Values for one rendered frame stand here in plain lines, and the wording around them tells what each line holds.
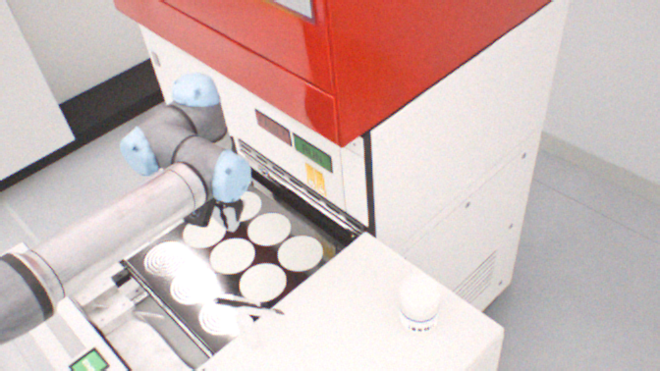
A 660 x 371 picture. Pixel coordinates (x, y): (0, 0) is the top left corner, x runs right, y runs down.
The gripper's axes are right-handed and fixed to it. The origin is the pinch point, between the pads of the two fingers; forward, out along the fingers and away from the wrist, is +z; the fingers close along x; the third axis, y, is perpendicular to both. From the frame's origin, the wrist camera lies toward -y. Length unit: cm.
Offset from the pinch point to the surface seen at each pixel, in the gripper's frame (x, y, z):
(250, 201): 5.7, 18.1, 11.5
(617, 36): -76, 152, 36
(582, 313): -83, 74, 101
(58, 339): 23.1, -30.1, 6.0
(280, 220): -3.7, 14.4, 11.5
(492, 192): -47, 55, 30
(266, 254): -4.8, 4.0, 11.5
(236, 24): -0.6, 18.5, -37.0
